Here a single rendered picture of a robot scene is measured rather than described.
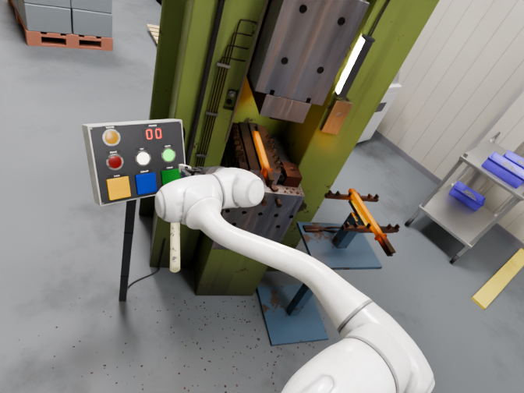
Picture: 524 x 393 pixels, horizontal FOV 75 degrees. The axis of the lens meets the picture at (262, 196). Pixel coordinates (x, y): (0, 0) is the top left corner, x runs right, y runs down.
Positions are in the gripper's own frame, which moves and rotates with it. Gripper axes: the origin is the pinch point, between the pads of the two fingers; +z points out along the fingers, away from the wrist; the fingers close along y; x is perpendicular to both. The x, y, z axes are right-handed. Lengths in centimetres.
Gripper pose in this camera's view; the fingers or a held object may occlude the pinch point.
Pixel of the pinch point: (185, 169)
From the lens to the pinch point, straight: 126.0
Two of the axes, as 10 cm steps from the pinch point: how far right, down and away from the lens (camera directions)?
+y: 7.7, -2.0, 6.0
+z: -6.3, -2.1, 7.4
